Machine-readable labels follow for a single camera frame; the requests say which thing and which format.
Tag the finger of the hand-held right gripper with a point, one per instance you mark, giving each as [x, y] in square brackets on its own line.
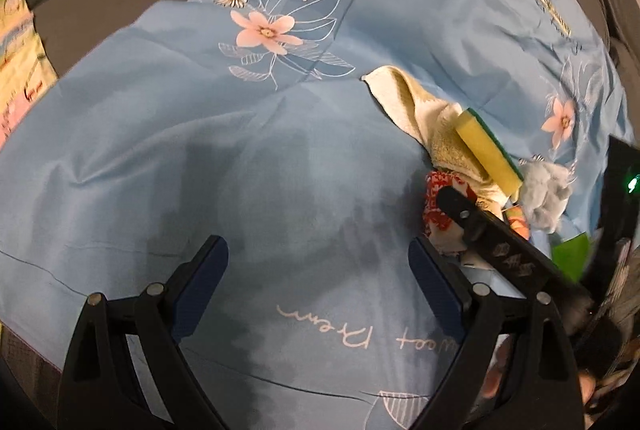
[500, 245]

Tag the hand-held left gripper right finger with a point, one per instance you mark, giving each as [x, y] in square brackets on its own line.
[435, 290]

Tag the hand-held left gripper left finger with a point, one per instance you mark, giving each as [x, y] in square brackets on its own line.
[200, 290]

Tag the green bag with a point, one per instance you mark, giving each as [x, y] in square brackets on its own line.
[570, 255]

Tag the red white patterned cloth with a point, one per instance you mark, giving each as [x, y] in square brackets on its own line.
[437, 210]

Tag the yellow green sponge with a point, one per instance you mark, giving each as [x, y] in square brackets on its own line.
[487, 150]

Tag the pale yellow towel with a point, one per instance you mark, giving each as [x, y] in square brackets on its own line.
[405, 100]

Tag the grey plush toy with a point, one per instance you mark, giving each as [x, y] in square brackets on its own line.
[545, 190]

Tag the blue floral bed sheet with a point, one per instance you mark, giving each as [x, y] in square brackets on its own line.
[250, 135]

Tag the yellow printed mat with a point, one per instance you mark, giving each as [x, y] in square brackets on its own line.
[20, 60]

